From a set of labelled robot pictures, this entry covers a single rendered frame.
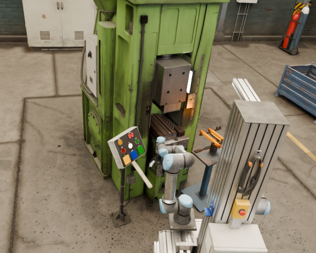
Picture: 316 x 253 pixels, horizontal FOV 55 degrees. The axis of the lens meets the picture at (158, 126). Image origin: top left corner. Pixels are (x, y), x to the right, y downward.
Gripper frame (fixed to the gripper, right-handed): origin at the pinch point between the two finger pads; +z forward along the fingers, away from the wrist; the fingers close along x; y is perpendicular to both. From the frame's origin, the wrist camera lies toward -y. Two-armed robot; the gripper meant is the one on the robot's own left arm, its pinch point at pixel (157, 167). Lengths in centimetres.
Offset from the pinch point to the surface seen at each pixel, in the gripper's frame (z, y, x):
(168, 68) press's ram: -82, -44, 5
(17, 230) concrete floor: 93, 4, -141
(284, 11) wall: -2, -773, 438
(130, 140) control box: -19.0, -14.2, -26.6
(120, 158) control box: -11.3, 3.1, -34.7
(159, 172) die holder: 41, -39, 8
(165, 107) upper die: -40, -45, 7
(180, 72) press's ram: -77, -50, 17
